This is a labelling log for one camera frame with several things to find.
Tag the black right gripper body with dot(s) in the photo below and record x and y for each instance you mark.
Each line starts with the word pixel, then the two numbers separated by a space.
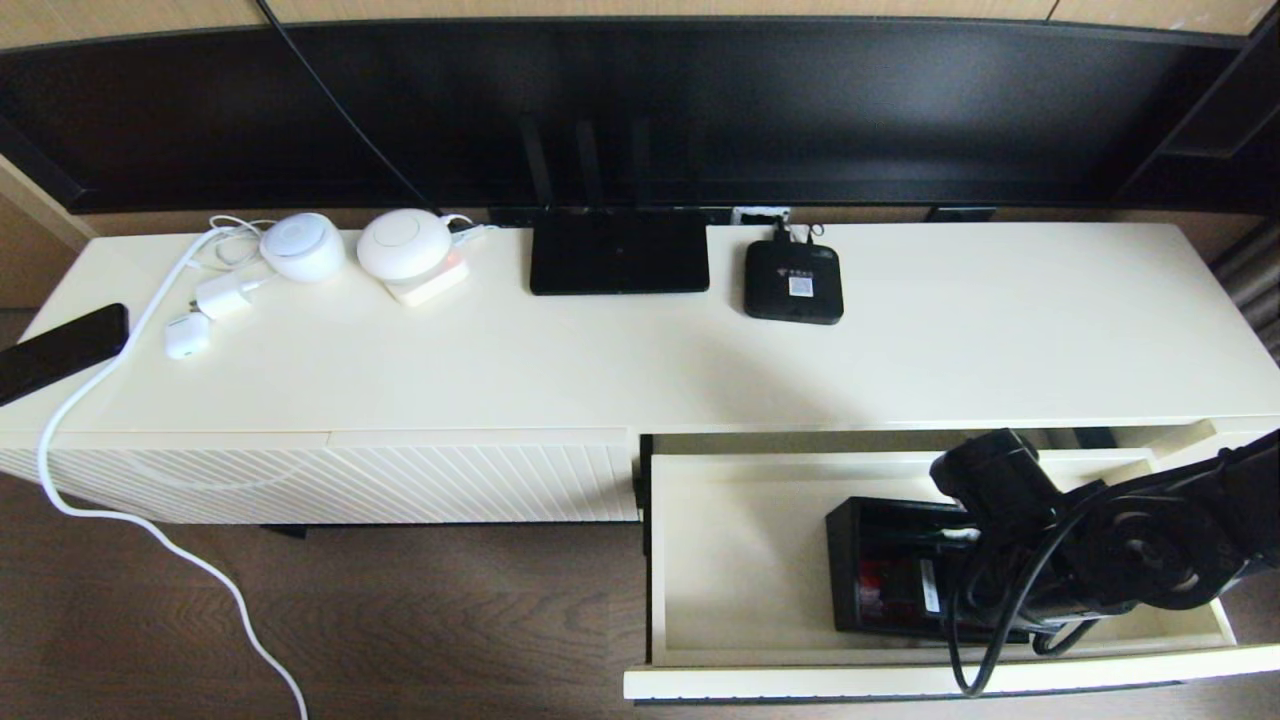
pixel 1050 585

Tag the white paper packet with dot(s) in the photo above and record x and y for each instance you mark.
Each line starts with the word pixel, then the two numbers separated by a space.
pixel 960 536

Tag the red green small packet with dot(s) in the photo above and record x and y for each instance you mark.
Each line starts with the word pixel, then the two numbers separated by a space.
pixel 882 588

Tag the black organizer box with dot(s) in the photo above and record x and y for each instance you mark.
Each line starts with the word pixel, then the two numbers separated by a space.
pixel 845 570

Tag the cream ribbed drawer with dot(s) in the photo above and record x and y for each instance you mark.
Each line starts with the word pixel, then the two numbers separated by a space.
pixel 740 560

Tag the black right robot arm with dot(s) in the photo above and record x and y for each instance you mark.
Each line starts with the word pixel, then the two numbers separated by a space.
pixel 1000 475

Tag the cream tv cabinet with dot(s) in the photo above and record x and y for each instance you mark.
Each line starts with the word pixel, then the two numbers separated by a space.
pixel 500 370

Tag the black set-top box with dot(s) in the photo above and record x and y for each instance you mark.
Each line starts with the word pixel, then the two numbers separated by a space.
pixel 790 305

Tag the black television foot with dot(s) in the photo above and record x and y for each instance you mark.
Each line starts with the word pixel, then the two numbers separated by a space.
pixel 960 213

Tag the black side shelf unit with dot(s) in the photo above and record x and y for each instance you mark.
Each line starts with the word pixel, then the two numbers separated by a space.
pixel 1210 130

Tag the black router with antennas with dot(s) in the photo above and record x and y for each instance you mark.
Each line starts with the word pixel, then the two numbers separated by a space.
pixel 620 260

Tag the black television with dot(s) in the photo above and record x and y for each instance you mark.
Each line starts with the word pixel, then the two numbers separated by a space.
pixel 800 100

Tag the white pink square base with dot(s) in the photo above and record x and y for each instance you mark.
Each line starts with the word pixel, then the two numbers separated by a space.
pixel 435 288

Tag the white dome device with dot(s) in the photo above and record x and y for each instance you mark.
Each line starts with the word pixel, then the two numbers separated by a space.
pixel 403 243

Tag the white round speaker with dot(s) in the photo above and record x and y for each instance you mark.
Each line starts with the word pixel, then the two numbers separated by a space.
pixel 303 245

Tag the white charger plug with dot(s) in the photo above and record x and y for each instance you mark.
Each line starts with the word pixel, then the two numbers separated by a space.
pixel 222 297

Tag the black smartphone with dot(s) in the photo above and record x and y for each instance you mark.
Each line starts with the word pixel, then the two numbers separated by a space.
pixel 60 350

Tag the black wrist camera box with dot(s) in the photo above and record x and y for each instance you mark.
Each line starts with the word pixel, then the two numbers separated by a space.
pixel 930 590

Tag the white wall socket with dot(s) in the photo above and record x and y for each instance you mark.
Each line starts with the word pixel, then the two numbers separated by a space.
pixel 760 214

